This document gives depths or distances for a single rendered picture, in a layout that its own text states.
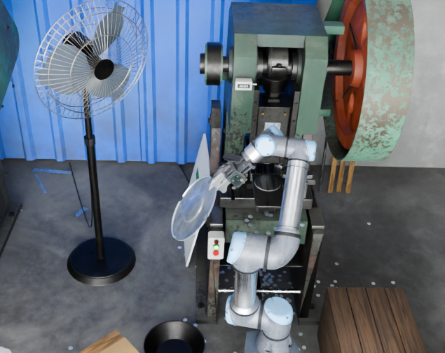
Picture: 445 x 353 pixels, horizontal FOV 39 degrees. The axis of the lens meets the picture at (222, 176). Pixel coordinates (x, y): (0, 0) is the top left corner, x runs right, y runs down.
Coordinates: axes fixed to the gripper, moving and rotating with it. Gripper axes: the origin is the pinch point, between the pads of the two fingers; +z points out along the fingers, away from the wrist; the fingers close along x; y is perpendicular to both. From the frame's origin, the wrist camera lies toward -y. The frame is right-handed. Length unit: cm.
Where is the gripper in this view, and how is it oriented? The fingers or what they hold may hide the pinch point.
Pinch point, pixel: (211, 187)
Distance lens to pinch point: 247.5
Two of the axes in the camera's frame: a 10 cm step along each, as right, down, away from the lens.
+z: -7.1, 6.6, 2.5
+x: 6.5, 4.9, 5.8
